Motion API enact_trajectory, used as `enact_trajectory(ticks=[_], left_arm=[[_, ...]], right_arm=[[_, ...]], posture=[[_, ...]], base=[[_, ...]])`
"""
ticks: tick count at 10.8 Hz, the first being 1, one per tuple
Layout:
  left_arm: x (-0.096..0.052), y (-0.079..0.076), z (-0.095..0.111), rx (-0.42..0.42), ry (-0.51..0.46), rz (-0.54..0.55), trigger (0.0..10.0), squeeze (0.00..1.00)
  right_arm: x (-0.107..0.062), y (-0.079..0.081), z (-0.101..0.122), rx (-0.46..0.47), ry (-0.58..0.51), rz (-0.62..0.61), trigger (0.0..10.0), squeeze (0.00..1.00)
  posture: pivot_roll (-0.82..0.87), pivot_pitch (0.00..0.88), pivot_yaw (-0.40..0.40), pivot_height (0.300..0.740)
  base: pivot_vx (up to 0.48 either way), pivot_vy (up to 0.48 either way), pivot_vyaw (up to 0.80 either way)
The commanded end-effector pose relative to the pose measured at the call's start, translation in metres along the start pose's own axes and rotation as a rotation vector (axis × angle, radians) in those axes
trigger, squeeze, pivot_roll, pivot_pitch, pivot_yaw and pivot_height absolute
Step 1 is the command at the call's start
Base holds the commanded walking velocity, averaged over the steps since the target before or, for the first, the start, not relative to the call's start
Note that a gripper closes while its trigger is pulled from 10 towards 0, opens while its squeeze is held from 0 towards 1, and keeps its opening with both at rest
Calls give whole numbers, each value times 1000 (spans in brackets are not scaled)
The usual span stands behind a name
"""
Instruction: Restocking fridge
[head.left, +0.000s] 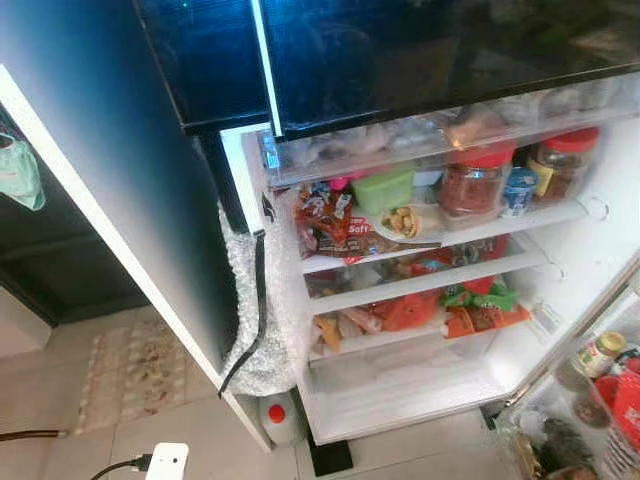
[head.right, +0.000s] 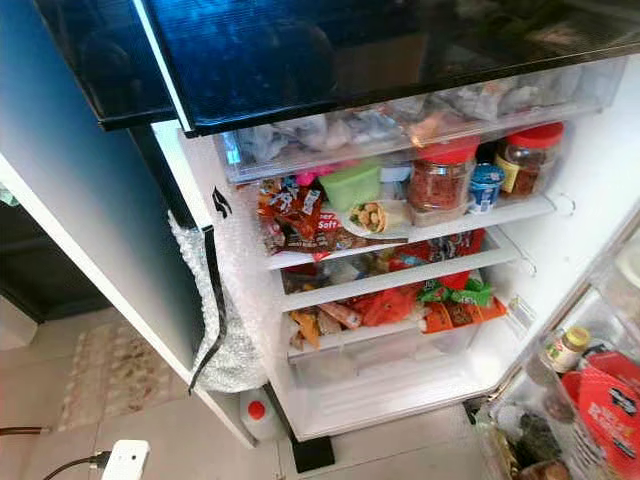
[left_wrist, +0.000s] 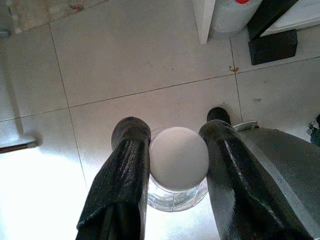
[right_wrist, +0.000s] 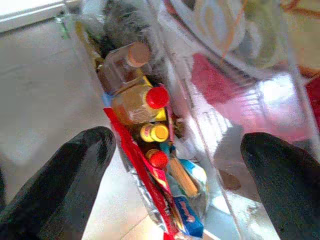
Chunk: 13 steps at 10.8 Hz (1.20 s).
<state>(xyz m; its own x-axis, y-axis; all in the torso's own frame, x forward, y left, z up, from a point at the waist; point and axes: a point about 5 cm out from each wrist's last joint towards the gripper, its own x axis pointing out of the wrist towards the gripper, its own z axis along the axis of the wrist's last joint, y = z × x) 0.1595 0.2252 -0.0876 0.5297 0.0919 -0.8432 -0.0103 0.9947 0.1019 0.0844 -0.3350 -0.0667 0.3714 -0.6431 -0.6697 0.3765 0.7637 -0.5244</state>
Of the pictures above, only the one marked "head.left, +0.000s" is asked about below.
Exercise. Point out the red lid jar yellow label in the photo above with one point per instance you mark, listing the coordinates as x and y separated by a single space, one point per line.
568 170

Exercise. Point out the red snack bag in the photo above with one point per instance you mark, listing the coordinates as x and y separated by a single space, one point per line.
450 258

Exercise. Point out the dark glass jar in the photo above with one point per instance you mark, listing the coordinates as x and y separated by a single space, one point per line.
565 445

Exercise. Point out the white edged dark panel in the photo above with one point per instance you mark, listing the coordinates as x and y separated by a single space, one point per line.
120 150

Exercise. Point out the white framed shelf tray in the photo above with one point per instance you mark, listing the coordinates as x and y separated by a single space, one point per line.
430 285

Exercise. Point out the blue white yogurt cup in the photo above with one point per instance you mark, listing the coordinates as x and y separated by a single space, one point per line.
518 192

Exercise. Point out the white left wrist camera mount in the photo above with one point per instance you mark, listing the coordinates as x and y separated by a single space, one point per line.
167 462

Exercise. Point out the thin white fridge shelf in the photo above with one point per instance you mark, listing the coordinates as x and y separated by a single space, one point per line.
400 340

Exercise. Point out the yellow snack packet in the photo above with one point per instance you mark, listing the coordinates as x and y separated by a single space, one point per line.
330 333

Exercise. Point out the black fridge foot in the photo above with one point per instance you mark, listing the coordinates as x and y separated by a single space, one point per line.
495 414
330 457

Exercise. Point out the red brown snack packet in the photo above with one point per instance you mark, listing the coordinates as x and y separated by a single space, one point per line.
328 222

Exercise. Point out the green face mask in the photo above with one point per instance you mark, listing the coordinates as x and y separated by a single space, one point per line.
20 175

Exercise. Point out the black glass freezer door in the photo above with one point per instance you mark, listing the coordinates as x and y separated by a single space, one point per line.
450 50

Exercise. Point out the black glass door fridge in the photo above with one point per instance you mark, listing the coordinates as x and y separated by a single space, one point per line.
590 300

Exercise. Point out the red cardboard box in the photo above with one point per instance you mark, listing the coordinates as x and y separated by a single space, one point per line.
625 400

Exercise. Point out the red lid jar reddish contents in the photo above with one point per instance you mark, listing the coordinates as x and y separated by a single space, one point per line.
475 190

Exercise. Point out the yellow cap sauce bottle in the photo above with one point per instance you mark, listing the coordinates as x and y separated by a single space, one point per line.
598 355

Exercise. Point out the white bottle red cap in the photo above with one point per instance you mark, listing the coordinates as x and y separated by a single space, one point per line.
278 420

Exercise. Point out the bubble wrap sheet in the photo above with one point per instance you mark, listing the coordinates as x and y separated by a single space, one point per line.
280 330

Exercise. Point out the green snack packet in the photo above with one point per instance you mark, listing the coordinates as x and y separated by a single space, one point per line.
485 297

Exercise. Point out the green plastic container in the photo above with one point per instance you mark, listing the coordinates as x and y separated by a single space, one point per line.
383 192

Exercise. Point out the clear crisper drawer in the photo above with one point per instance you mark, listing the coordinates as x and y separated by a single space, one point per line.
400 370

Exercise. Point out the orange plastic bag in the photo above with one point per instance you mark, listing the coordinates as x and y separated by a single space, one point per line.
408 312

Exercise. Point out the pink plastic item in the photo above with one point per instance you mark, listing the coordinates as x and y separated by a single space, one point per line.
340 183

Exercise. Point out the clear plastic tub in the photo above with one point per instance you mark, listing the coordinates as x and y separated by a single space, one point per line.
470 218

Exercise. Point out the orange snack packet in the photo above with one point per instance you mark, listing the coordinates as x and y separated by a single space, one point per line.
485 320

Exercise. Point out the white fridge door with bins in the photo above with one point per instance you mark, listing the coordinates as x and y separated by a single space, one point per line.
628 310

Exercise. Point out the patterned beige rug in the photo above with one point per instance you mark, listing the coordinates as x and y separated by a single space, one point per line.
140 375

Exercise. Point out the pink sausage pack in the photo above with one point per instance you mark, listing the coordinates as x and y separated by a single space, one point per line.
362 320

